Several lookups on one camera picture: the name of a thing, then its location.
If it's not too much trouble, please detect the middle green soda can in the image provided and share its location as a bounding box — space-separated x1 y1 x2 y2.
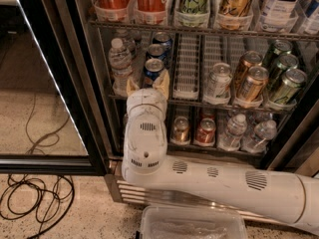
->
267 54 299 90

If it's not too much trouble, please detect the lower right water bottle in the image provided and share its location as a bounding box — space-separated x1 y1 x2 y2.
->
241 119 277 153

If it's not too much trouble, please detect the front red soda can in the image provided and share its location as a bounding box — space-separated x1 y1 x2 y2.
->
194 119 216 145

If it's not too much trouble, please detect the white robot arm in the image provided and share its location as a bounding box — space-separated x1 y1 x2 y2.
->
122 88 319 235

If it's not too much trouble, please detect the green soda can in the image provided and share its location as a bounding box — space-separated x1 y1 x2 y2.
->
270 69 307 105
262 40 293 68
267 54 299 90

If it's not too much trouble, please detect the lower left water bottle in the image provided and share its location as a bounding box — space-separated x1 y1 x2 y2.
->
219 114 247 151

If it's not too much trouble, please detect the red soda can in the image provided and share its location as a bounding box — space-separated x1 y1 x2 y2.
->
199 108 216 120
194 119 216 145

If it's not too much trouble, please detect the front clear water bottle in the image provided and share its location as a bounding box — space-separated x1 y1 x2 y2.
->
109 38 134 97

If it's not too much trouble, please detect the white labelled drink carton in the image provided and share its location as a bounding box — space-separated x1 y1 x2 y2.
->
260 0 307 20

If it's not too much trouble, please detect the rear green soda can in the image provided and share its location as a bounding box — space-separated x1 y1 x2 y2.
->
262 40 293 68

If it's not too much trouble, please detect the middle wire shelf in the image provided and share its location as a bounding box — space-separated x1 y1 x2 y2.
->
109 93 297 115

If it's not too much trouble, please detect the front green soda can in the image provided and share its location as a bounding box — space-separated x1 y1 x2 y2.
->
270 69 307 105

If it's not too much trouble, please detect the steel fridge base grille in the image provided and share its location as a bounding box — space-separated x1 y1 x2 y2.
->
105 160 277 224

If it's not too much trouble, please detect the rear clear water bottle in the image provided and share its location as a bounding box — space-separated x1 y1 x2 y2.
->
115 29 137 58

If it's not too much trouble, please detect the rear copper soda can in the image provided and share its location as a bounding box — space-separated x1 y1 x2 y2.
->
233 51 263 88

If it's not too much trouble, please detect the empty white shelf tray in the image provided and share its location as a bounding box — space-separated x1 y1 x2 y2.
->
172 34 200 101

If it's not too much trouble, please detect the black cable on floor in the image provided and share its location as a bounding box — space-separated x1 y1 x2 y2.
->
0 93 76 239

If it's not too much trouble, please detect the lower shelf gold can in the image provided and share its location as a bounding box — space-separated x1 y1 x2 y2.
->
172 117 189 143

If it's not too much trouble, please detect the blue pepsi can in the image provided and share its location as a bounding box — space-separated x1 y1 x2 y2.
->
153 32 172 54
144 58 164 88
146 44 167 65

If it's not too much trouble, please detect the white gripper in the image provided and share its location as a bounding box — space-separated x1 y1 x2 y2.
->
126 71 169 120

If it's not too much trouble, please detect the white silver soda can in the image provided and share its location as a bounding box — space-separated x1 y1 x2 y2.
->
206 63 232 99

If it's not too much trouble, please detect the blue white drink carton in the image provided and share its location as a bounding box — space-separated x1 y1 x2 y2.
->
298 0 319 35

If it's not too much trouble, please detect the wire shelf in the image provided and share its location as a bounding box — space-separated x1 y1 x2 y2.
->
89 20 319 42
109 93 297 115

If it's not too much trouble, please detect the clear water bottle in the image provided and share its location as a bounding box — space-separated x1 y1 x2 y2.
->
109 38 134 97
115 29 137 58

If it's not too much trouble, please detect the front copper soda can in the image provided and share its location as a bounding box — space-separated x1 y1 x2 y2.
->
237 66 269 102

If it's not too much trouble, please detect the top wire shelf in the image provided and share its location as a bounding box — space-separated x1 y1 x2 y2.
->
89 20 319 42

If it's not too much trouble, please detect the clear plastic storage bin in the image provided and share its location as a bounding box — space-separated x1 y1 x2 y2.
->
139 205 248 239

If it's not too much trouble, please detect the rear red soda can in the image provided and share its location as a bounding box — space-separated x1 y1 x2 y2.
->
199 108 216 120

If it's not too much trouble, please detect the copper soda can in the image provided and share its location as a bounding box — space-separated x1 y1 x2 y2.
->
237 66 269 102
233 51 263 88

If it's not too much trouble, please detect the glass fridge door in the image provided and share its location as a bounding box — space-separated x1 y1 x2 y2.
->
0 0 108 175

